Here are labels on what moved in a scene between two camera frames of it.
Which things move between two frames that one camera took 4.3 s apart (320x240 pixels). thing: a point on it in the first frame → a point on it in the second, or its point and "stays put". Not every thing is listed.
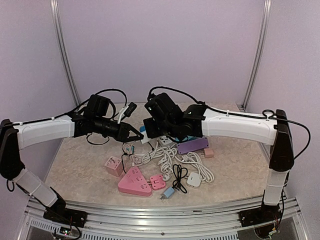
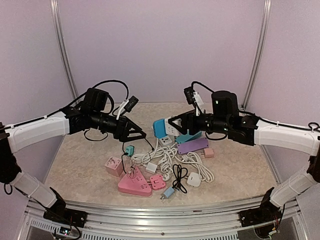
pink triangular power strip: (134, 182) stays put
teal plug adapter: (132, 149) stays put
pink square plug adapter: (157, 182) stays put
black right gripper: (151, 131) → (186, 118)
